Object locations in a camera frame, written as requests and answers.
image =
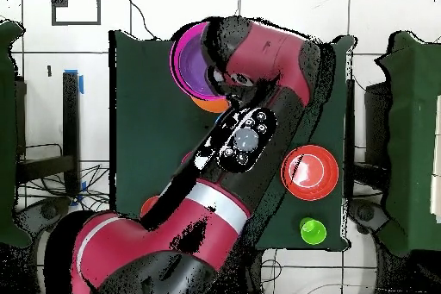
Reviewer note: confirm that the dark green tablecloth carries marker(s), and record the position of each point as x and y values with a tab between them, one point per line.
148	135

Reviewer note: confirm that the green cup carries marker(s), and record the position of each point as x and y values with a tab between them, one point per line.
313	232

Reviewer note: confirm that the pink bowl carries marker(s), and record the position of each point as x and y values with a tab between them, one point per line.
174	63

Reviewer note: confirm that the large red-orange bowl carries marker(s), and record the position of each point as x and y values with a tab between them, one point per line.
317	173

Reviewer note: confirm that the black bench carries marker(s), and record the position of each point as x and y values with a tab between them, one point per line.
70	118

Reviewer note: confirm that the purple bowl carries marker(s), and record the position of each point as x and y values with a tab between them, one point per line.
193	66

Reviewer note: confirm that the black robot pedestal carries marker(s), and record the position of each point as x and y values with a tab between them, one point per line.
256	273

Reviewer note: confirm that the green cloth side table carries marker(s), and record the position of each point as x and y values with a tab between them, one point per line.
406	135
7	187

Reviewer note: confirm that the blue tape strip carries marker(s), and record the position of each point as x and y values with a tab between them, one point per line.
81	85

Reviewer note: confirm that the small red-orange bowl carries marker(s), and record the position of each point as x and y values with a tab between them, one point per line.
148	206

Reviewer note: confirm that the white box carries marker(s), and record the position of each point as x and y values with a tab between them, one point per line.
437	187

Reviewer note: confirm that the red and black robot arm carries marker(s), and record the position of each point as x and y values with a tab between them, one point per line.
137	238

